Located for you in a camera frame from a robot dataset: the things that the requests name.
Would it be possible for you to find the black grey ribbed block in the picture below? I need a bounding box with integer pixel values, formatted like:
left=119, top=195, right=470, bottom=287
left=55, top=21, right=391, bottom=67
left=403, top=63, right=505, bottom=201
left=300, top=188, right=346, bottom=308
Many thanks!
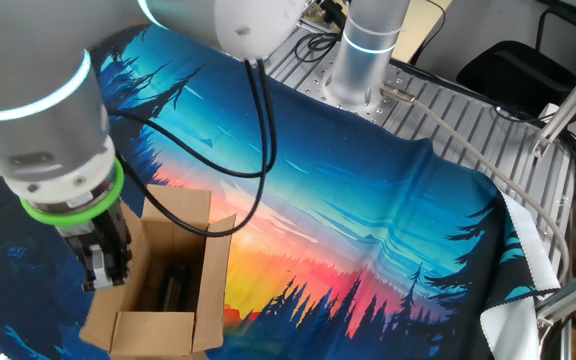
left=160, top=264, right=192, bottom=312

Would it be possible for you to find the aluminium frame strut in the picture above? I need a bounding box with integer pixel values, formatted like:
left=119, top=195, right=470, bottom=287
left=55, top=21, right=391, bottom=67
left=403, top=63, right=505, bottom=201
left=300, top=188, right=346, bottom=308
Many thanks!
left=535, top=257, right=576, bottom=360
left=532, top=44, right=576, bottom=159

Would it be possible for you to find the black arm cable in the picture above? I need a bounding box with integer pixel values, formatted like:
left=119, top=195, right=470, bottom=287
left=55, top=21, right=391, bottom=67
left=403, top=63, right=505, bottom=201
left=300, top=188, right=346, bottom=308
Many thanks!
left=107, top=0, right=349, bottom=239

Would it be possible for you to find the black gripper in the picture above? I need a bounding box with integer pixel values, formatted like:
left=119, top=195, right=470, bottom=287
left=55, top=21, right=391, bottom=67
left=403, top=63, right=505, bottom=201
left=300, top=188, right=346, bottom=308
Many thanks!
left=56, top=209, right=134, bottom=293

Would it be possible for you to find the forest sunset print cloth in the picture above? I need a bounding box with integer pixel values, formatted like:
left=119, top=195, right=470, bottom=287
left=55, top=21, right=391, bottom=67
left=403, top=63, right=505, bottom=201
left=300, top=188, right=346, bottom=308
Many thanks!
left=0, top=24, right=562, bottom=360

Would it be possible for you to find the green flange ring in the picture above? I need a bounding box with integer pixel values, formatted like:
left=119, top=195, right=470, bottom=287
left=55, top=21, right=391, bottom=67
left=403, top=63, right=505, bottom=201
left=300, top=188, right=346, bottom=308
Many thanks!
left=19, top=158, right=125, bottom=227

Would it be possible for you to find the brown cardboard box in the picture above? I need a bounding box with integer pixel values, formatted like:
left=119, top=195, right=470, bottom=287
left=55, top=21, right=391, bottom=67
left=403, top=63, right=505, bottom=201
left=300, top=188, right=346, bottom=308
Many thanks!
left=78, top=183, right=238, bottom=359

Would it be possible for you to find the black office chair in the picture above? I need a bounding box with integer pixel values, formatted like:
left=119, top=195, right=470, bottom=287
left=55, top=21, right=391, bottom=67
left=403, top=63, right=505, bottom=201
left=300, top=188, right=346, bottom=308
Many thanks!
left=455, top=7, right=576, bottom=119

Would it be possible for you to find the grey cable hose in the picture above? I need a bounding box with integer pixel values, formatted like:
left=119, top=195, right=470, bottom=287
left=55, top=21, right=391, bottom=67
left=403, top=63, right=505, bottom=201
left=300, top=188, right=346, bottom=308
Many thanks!
left=380, top=82, right=572, bottom=286

